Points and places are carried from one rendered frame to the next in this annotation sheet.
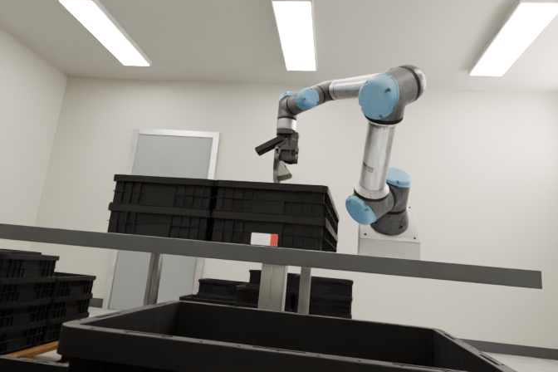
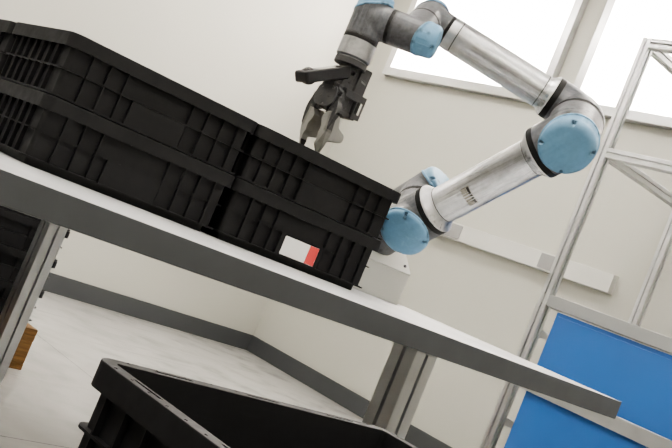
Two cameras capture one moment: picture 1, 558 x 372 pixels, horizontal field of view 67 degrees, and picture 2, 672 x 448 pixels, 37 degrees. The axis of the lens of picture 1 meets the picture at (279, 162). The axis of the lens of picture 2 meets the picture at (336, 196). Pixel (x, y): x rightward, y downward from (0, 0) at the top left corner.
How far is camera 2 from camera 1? 153 cm
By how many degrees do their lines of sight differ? 50
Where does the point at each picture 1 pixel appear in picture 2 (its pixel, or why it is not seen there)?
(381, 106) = (571, 164)
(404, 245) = (393, 274)
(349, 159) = not seen: outside the picture
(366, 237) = not seen: hidden behind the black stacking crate
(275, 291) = (418, 386)
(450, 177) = (196, 2)
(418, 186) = not seen: outside the picture
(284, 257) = (462, 355)
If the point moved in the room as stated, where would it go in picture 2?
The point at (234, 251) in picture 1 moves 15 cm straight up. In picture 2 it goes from (421, 337) to (454, 256)
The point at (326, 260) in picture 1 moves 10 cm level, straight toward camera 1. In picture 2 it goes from (495, 365) to (538, 385)
